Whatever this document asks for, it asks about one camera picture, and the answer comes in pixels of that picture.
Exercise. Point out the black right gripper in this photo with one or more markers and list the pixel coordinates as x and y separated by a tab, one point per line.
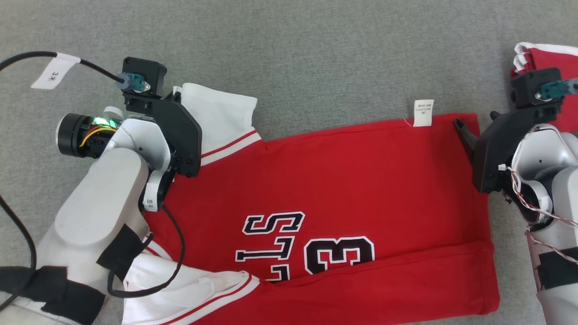
492	153

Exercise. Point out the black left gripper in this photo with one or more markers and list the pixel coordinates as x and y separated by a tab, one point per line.
180	135

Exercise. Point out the red shorts with white stripe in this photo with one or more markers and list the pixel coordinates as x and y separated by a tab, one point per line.
551	56

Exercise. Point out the red white jersey shirt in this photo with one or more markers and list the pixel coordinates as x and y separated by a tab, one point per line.
352	180

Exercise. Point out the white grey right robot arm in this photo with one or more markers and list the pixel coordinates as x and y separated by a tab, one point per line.
560	189

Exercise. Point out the grey fabric sofa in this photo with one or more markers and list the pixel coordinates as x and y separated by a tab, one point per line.
316	54

